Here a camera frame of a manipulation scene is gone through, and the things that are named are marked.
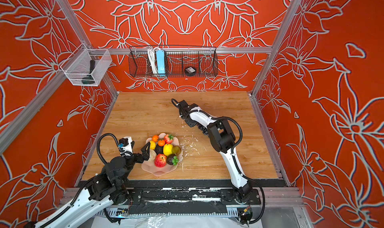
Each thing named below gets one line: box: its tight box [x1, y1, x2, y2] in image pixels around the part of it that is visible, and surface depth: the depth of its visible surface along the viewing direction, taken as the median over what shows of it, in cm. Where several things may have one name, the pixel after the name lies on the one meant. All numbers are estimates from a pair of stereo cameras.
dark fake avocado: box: [154, 144, 164, 155], surface depth 85 cm
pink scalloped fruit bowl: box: [141, 133, 183, 176], surface depth 81 cm
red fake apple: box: [154, 153, 167, 168], surface depth 80 cm
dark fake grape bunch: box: [197, 122, 208, 136], surface depth 97 cm
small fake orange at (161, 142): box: [158, 139, 166, 147], surface depth 85 cm
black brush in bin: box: [81, 60, 95, 84], surface depth 82 cm
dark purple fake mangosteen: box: [166, 153, 179, 166], surface depth 79 cm
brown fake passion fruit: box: [171, 145, 182, 156], surface depth 83 cm
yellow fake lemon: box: [163, 143, 174, 157], surface depth 84 cm
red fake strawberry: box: [163, 133, 174, 144], surface depth 87 cm
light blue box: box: [156, 50, 166, 77], surface depth 91 cm
